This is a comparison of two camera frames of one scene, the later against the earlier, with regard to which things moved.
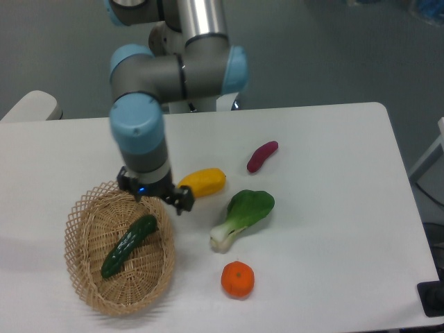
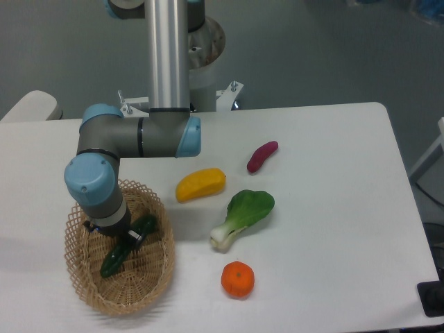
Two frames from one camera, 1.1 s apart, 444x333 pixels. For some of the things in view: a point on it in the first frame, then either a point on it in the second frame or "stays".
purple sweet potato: x=257 y=159 stays
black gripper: x=182 y=197 to x=118 y=229
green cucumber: x=144 y=227 stays
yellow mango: x=204 y=181 stays
